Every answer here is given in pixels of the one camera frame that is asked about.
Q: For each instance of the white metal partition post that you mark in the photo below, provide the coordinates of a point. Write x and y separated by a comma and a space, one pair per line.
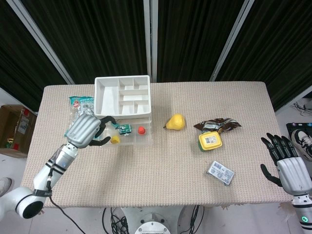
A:
151, 41
41, 44
231, 41

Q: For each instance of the brown cardboard box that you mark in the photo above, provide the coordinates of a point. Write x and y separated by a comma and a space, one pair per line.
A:
14, 129

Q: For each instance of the green patterned packet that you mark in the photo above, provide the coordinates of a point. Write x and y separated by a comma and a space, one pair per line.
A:
124, 128

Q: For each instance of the white blue carton box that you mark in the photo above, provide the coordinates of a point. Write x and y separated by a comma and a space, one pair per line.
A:
220, 173

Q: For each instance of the beige waffle tablecloth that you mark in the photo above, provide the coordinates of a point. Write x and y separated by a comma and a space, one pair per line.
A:
146, 170

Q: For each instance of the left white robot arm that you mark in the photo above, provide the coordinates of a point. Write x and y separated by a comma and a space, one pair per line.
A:
56, 165

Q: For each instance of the clear plastic drawer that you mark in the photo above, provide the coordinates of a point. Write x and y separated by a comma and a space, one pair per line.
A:
143, 140

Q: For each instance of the white grey shoe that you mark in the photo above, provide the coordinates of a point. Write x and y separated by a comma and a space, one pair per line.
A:
5, 186

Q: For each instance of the brown snack wrapper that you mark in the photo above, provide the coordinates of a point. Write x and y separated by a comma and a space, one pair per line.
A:
229, 125

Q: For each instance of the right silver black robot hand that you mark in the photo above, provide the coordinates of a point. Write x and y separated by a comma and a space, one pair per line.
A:
292, 170

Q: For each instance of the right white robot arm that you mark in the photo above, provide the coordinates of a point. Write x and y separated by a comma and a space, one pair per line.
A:
304, 214

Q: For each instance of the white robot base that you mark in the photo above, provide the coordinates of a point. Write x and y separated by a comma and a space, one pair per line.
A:
151, 226

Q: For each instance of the teal snack bag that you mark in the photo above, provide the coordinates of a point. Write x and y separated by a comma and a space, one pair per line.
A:
81, 107

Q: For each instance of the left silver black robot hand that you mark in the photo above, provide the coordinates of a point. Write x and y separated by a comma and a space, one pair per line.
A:
81, 131

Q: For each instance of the yellow rubber duck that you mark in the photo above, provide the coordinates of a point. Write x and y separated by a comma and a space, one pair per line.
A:
115, 140

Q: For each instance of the green tub yellow lid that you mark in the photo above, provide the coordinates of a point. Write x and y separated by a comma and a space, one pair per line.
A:
209, 141

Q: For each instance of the black white sneaker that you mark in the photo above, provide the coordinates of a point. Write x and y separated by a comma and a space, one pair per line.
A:
302, 141

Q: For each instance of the yellow pear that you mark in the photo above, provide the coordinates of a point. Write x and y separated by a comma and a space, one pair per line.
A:
176, 123

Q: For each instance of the white compartment tray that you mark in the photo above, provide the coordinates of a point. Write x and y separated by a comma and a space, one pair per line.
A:
107, 97

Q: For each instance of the black curtain panel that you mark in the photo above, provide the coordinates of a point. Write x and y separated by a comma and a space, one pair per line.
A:
97, 36
280, 44
195, 36
19, 61

